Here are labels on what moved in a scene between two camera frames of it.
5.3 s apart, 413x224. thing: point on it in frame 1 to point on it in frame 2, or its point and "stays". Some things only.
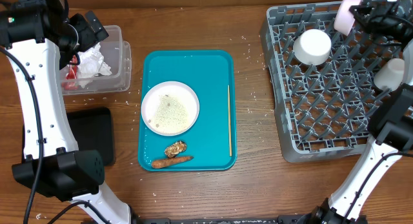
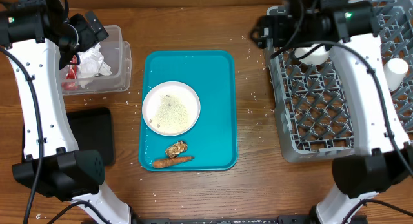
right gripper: (377, 16) to (277, 24)
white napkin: (91, 64) stays
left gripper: (90, 37) stays
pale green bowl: (312, 47) stays
